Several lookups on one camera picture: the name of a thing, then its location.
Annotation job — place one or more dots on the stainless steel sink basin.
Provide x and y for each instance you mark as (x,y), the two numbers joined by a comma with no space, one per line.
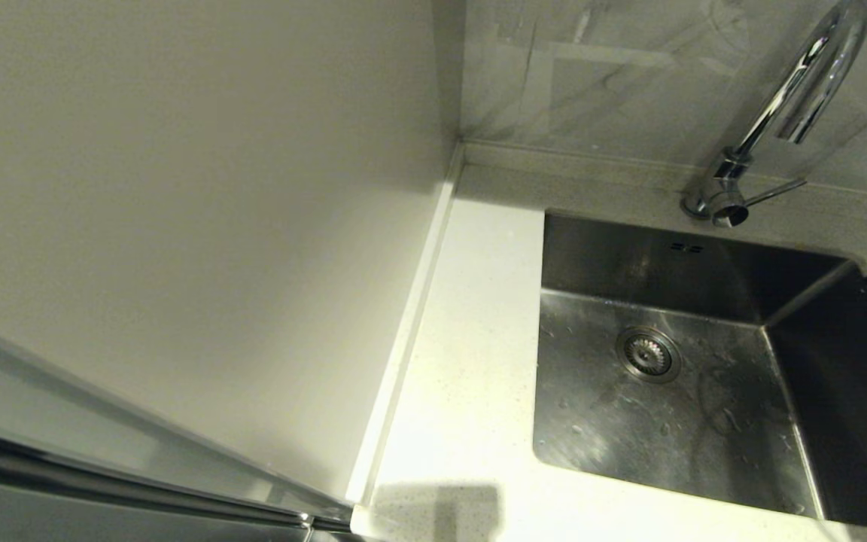
(667,421)

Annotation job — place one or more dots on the chrome gooseneck faucet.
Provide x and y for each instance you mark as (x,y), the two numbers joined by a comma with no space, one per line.
(776,102)

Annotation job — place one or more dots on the round metal drain strainer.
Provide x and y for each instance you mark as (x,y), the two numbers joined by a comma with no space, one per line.
(648,354)

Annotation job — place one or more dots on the stone backsplash upstand strip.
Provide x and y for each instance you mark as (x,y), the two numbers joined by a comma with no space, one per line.
(591,164)

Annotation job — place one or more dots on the tall beige cabinet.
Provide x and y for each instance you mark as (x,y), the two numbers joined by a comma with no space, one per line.
(177,226)

